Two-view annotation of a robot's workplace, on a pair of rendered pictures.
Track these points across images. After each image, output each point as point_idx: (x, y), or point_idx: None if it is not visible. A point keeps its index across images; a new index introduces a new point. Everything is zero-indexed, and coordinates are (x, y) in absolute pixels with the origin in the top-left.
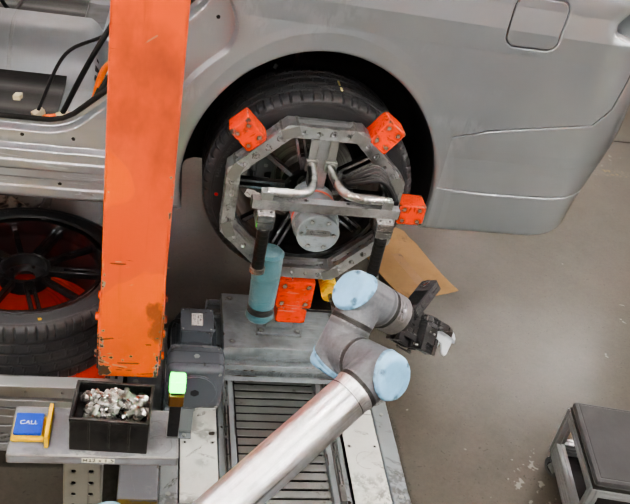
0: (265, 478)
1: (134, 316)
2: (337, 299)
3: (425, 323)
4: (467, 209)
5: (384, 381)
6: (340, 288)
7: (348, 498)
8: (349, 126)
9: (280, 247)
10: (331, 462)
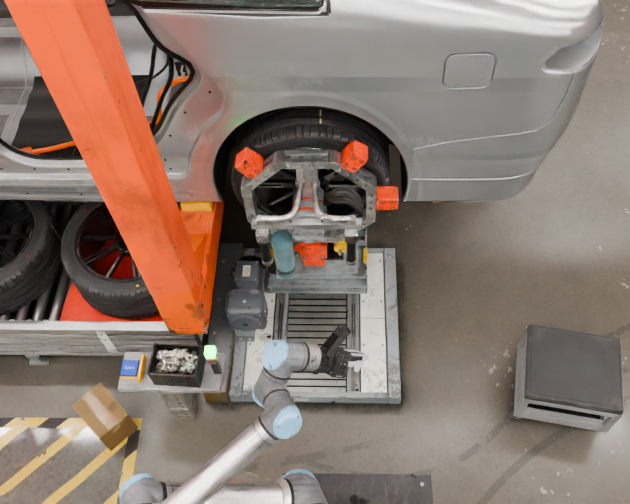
0: (207, 487)
1: (179, 309)
2: (263, 360)
3: (336, 360)
4: (439, 189)
5: (280, 431)
6: (265, 352)
7: (357, 386)
8: (325, 154)
9: None
10: None
